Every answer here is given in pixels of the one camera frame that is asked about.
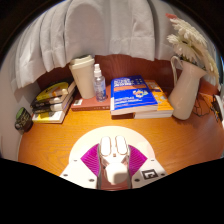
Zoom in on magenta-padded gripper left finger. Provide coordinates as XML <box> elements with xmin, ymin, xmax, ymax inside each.
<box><xmin>59</xmin><ymin>143</ymin><xmax>102</xmax><ymax>190</ymax></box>

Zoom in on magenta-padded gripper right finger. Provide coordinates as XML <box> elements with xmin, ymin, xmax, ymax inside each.
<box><xmin>127</xmin><ymin>144</ymin><xmax>168</xmax><ymax>189</ymax></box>

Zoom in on white computer mouse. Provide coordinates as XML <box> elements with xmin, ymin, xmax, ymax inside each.
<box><xmin>98</xmin><ymin>134</ymin><xmax>130</xmax><ymax>186</ymax></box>

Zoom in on white pink cartoon mouse pad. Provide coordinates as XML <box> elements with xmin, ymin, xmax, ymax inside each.
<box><xmin>68</xmin><ymin>125</ymin><xmax>156</xmax><ymax>168</ymax></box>

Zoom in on reddish brown book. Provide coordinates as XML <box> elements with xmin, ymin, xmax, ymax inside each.
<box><xmin>70</xmin><ymin>84</ymin><xmax>112</xmax><ymax>112</ymax></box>

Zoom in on black-spined book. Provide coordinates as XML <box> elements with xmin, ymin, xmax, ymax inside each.
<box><xmin>32</xmin><ymin>98</ymin><xmax>75</xmax><ymax>115</ymax></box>
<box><xmin>30</xmin><ymin>90</ymin><xmax>76</xmax><ymax>108</ymax></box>

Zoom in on orange yellow book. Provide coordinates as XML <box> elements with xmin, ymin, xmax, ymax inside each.
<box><xmin>133</xmin><ymin>79</ymin><xmax>175</xmax><ymax>120</ymax></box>

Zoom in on dark green mug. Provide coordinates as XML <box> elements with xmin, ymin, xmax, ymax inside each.
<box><xmin>14</xmin><ymin>106</ymin><xmax>34</xmax><ymax>133</ymax></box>

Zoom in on blue cover book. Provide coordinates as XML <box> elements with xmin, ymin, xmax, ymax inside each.
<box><xmin>109</xmin><ymin>75</ymin><xmax>159</xmax><ymax>116</ymax></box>

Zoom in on black yellow cover book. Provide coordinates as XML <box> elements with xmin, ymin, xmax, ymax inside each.
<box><xmin>34</xmin><ymin>79</ymin><xmax>77</xmax><ymax>102</ymax></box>

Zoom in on clear spray bottle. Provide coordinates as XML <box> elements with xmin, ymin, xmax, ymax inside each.
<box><xmin>92</xmin><ymin>63</ymin><xmax>107</xmax><ymax>102</ymax></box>

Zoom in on white ceramic jug vase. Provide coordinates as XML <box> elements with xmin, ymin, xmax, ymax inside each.
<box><xmin>168</xmin><ymin>55</ymin><xmax>208</xmax><ymax>121</ymax></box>

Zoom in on cream travel cup with lid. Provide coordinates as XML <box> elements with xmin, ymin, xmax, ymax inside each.
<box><xmin>68</xmin><ymin>54</ymin><xmax>97</xmax><ymax>100</ymax></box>

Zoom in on white flat device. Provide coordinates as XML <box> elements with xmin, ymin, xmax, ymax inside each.
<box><xmin>213</xmin><ymin>94</ymin><xmax>224</xmax><ymax>121</ymax></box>

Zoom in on white curtain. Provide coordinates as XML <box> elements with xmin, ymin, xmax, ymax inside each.
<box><xmin>9</xmin><ymin>0</ymin><xmax>214</xmax><ymax>89</ymax></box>

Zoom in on black cable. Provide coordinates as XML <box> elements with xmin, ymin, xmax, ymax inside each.
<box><xmin>193</xmin><ymin>94</ymin><xmax>223</xmax><ymax>123</ymax></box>

